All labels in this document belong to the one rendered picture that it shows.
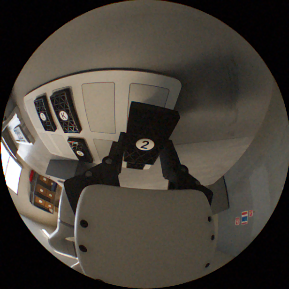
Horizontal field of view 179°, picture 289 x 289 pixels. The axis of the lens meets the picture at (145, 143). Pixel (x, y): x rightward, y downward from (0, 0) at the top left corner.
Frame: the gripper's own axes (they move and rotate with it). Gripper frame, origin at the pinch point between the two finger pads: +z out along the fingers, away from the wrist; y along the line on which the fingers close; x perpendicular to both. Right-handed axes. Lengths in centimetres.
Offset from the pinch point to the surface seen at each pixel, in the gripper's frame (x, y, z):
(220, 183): -128, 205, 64
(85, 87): 5.6, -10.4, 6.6
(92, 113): 0.7, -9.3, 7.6
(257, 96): 17.1, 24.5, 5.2
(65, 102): 3.2, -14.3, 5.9
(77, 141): -7.2, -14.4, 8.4
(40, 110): 1.4, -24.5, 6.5
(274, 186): -12, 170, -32
